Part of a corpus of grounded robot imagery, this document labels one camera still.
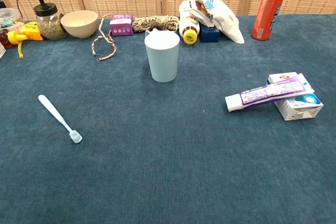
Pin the white bottle yellow cap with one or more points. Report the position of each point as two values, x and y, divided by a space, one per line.
189 35

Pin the beige bowl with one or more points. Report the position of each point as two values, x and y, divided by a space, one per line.
78 28

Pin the glass jar black lid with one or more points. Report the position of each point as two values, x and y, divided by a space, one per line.
51 27

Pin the light blue toothbrush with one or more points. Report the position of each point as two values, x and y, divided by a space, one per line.
52 108

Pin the crumpled white printed packet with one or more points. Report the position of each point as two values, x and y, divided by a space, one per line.
195 6

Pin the white snack bag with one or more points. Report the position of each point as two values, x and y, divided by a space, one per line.
225 16

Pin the clear round plastic container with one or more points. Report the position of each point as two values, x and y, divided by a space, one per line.
8 15

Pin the red drink can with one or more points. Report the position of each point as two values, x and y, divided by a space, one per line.
266 14

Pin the light blue plastic cup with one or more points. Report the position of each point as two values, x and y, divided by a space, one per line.
162 58

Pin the purple white toothpaste tube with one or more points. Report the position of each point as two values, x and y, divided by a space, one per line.
262 95

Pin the blue table cloth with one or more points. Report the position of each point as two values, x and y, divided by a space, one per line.
157 155

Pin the dark red snack packet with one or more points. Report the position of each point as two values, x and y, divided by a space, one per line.
4 39

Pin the white purple small box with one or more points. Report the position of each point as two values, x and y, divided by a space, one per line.
2 51

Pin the dark blue box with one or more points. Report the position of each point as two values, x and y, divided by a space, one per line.
208 35

